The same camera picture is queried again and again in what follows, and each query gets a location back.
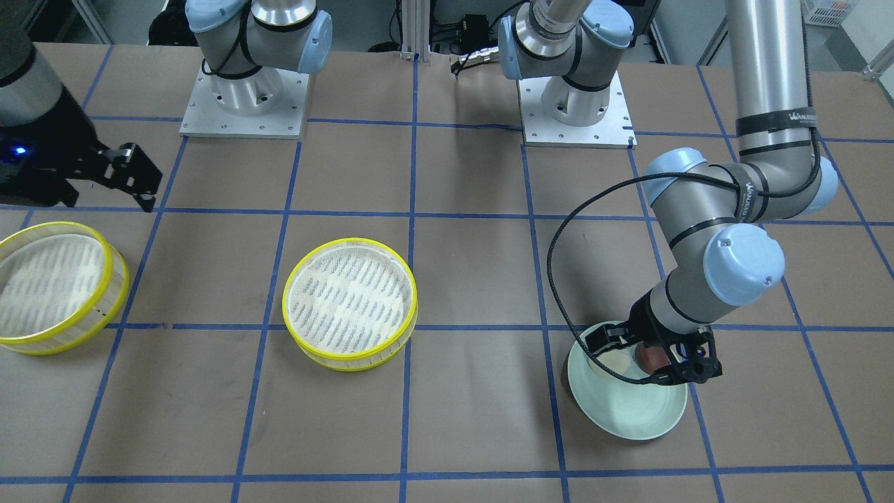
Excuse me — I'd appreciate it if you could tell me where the light green plate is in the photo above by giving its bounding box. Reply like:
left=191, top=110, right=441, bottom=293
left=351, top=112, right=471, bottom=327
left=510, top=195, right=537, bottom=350
left=567, top=342, right=689, bottom=442

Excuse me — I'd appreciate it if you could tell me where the brown steamed bun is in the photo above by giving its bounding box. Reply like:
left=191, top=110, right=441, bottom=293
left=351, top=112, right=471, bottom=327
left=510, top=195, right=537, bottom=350
left=635, top=344, right=671, bottom=374

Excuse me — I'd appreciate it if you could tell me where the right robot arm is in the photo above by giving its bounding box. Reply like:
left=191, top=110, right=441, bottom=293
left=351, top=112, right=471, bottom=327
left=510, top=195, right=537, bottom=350
left=1, top=1, right=332, bottom=212

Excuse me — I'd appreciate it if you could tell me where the yellow rimmed steamer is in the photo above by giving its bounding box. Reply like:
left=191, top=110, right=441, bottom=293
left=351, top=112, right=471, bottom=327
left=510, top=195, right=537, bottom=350
left=281, top=238, right=419, bottom=372
left=1, top=221, right=131, bottom=356

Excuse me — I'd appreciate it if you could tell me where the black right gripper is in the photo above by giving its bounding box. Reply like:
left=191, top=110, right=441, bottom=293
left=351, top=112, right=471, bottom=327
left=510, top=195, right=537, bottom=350
left=1, top=89, right=162, bottom=213

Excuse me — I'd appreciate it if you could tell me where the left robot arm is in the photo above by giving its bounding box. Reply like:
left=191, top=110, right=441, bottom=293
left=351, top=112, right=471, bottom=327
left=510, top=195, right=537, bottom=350
left=569, top=1, right=839, bottom=386

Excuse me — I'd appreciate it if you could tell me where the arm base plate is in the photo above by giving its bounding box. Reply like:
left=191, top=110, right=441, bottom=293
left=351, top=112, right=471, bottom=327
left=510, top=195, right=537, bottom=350
left=518, top=71, right=638, bottom=149
left=179, top=67, right=311, bottom=140

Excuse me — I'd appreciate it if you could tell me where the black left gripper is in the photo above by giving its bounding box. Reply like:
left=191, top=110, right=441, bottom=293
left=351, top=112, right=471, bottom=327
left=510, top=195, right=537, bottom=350
left=581, top=294, right=722, bottom=386

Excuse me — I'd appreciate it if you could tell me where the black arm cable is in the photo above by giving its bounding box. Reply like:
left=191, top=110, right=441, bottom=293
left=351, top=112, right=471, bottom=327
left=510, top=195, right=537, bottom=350
left=547, top=0, right=821, bottom=385

